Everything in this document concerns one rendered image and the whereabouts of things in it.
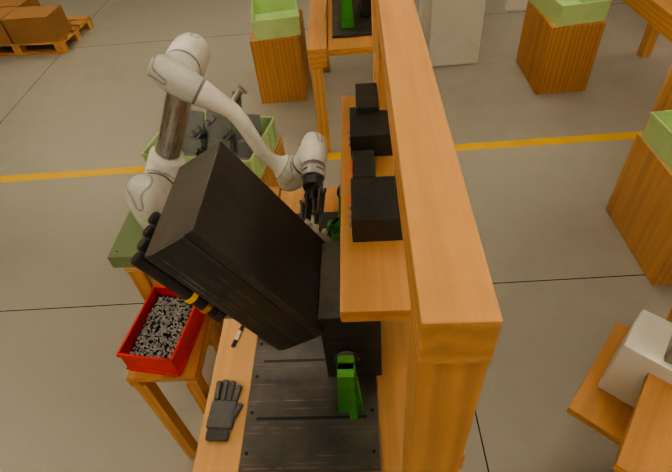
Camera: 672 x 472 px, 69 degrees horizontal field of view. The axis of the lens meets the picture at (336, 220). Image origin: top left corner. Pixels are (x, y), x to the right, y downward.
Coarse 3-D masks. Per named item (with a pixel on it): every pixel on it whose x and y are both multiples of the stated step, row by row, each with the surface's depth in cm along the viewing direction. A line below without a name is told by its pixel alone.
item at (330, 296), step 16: (336, 256) 155; (320, 272) 151; (336, 272) 150; (320, 288) 146; (336, 288) 146; (320, 304) 142; (336, 304) 142; (320, 320) 139; (336, 320) 139; (336, 336) 144; (352, 336) 144; (368, 336) 144; (336, 352) 151; (368, 352) 151; (336, 368) 158; (368, 368) 157
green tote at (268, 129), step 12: (204, 120) 282; (264, 120) 272; (264, 132) 260; (276, 132) 277; (276, 144) 277; (144, 156) 255; (192, 156) 249; (252, 156) 245; (252, 168) 246; (264, 168) 262
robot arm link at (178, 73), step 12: (156, 60) 161; (168, 60) 162; (180, 60) 164; (192, 60) 168; (156, 72) 161; (168, 72) 161; (180, 72) 162; (192, 72) 165; (156, 84) 165; (168, 84) 163; (180, 84) 163; (192, 84) 164; (180, 96) 166; (192, 96) 165
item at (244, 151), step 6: (240, 96) 256; (240, 102) 257; (252, 114) 259; (258, 114) 258; (252, 120) 260; (258, 120) 259; (258, 126) 261; (240, 138) 266; (240, 144) 261; (246, 144) 260; (240, 150) 262; (246, 150) 262; (240, 156) 264; (246, 156) 263
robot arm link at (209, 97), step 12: (204, 84) 166; (204, 96) 166; (216, 96) 168; (216, 108) 170; (228, 108) 171; (240, 108) 174; (240, 120) 174; (240, 132) 179; (252, 132) 180; (252, 144) 183; (264, 144) 187; (264, 156) 188; (276, 156) 191; (288, 156) 192; (276, 168) 191; (288, 168) 190; (288, 180) 193; (300, 180) 192
